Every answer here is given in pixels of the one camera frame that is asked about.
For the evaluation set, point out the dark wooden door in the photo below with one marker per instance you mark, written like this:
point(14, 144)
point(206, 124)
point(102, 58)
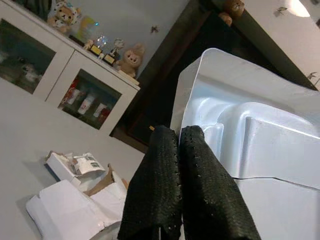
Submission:
point(160, 87)

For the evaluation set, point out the white glass door cabinet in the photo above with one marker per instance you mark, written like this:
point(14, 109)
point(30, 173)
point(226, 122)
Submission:
point(62, 65)

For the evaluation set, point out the brown bear plush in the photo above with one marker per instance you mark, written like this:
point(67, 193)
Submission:
point(233, 7)

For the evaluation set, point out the beige rabbit plush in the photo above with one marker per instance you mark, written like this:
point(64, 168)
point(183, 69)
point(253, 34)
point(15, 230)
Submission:
point(132, 58)

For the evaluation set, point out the round ceiling lamp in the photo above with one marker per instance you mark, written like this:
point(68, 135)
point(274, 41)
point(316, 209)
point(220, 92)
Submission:
point(298, 6)

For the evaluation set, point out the teddy bear plush with hat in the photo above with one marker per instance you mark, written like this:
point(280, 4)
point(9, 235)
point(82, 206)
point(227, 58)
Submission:
point(63, 13)

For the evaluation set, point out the crystal ball trophy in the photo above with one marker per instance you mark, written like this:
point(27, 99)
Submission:
point(100, 43)

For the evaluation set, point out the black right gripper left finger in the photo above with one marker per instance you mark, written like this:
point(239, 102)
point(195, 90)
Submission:
point(155, 187)

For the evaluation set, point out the butterfly wall decal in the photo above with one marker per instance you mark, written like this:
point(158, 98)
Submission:
point(155, 28)
point(281, 11)

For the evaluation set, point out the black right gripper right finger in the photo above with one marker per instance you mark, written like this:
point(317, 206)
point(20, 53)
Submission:
point(210, 200)

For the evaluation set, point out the torn white box brown inside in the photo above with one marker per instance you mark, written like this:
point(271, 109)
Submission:
point(110, 192)

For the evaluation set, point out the white flat cardboard box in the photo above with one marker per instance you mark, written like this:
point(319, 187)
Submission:
point(65, 207)

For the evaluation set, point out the small torn white box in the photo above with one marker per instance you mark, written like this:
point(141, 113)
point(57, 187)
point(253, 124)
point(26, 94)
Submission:
point(62, 165)

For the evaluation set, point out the small figurine trophy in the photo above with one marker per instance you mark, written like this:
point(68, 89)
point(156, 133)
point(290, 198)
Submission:
point(113, 52)

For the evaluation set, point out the white moulded plastic tray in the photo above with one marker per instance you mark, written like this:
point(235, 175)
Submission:
point(262, 140)

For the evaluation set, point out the yellow green ornament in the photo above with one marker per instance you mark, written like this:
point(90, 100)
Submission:
point(87, 23)

